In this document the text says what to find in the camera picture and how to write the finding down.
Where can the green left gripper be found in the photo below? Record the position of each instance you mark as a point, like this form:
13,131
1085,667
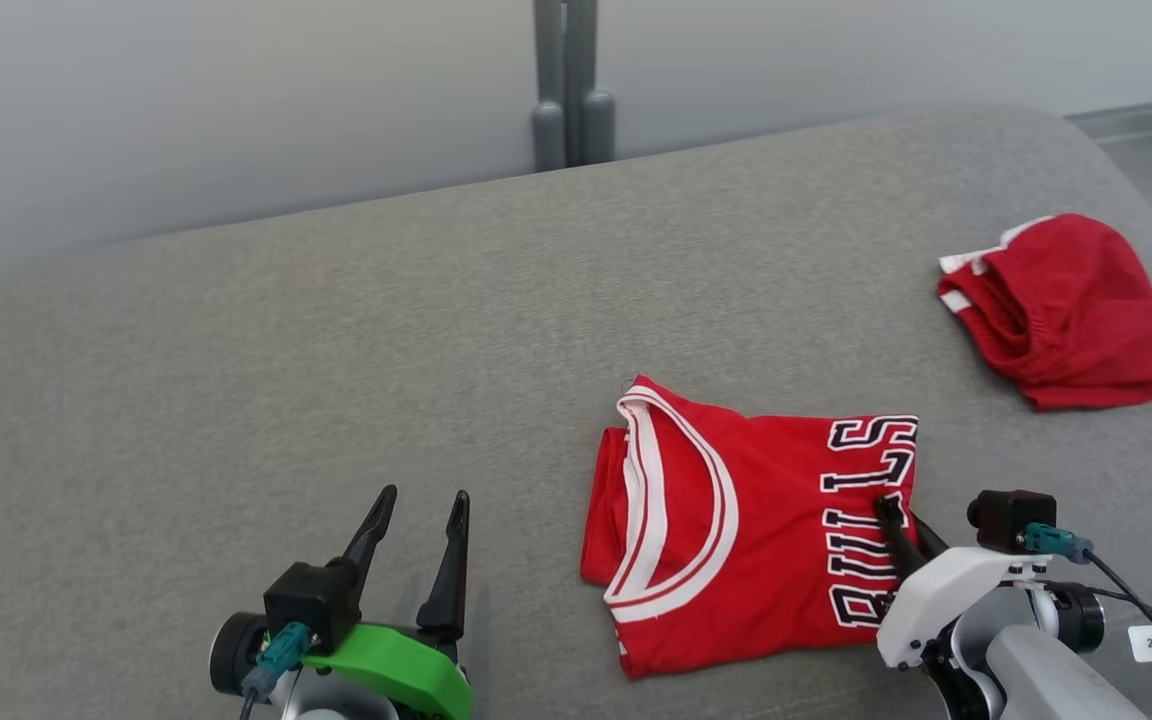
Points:
406,675

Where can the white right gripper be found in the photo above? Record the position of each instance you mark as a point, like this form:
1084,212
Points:
941,590

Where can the red white-sleeved Bulls t-shirt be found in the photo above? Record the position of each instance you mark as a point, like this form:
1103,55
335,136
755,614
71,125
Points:
776,540

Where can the red Bulls 23 shorts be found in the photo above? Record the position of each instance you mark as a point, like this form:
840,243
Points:
1076,320

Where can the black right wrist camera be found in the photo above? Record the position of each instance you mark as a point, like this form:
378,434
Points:
1011,520

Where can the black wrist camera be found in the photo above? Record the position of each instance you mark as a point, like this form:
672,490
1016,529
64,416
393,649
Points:
1011,520
311,605

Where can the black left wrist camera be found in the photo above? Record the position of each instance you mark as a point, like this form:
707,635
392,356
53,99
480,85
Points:
311,605

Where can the grey metal partition post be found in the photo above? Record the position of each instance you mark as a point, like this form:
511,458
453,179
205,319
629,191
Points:
574,80

